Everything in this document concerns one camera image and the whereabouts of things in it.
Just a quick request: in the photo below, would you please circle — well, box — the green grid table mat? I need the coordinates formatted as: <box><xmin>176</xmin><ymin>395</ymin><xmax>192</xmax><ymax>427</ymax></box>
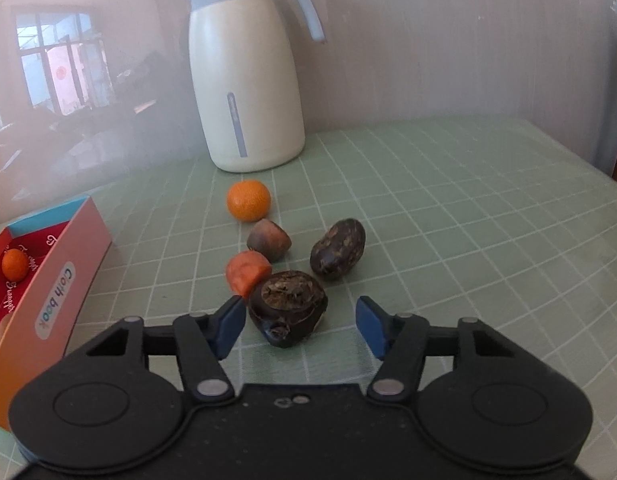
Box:
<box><xmin>0</xmin><ymin>115</ymin><xmax>617</xmax><ymax>480</ymax></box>

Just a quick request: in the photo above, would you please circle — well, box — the colourful cardboard box red inside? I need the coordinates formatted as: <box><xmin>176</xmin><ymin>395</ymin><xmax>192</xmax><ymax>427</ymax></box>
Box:
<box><xmin>0</xmin><ymin>195</ymin><xmax>114</xmax><ymax>432</ymax></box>

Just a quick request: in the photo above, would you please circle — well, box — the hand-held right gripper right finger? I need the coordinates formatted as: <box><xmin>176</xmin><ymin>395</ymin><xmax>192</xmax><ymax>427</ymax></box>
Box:
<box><xmin>355</xmin><ymin>296</ymin><xmax>519</xmax><ymax>402</ymax></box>

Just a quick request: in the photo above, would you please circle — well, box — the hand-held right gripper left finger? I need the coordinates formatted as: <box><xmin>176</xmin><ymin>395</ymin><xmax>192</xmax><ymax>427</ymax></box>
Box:
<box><xmin>86</xmin><ymin>296</ymin><xmax>248</xmax><ymax>404</ymax></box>

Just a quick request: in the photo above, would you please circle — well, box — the orange carrot piece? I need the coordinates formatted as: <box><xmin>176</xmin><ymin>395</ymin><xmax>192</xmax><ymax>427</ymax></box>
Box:
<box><xmin>225</xmin><ymin>251</ymin><xmax>272</xmax><ymax>298</ymax></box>

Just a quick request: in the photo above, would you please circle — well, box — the cream and blue thermos jug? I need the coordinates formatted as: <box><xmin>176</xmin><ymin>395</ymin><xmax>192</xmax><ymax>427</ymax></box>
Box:
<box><xmin>178</xmin><ymin>0</ymin><xmax>326</xmax><ymax>173</ymax></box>

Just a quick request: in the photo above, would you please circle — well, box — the dark oval passion fruit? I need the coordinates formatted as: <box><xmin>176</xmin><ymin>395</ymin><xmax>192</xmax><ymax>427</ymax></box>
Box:
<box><xmin>309</xmin><ymin>218</ymin><xmax>366</xmax><ymax>281</ymax></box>

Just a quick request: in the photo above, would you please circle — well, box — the large dark wrinkled fruit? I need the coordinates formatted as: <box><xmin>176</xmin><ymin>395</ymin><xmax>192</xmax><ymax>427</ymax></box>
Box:
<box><xmin>247</xmin><ymin>270</ymin><xmax>329</xmax><ymax>348</ymax></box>

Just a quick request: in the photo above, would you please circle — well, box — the brown chestnut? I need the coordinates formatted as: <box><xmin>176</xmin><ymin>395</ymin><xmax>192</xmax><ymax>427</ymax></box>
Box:
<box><xmin>247</xmin><ymin>219</ymin><xmax>292</xmax><ymax>263</ymax></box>

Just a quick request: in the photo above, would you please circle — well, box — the orange mandarin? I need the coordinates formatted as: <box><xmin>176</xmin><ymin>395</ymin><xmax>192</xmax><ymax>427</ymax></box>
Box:
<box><xmin>1</xmin><ymin>249</ymin><xmax>30</xmax><ymax>282</ymax></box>
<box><xmin>226</xmin><ymin>180</ymin><xmax>272</xmax><ymax>223</ymax></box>

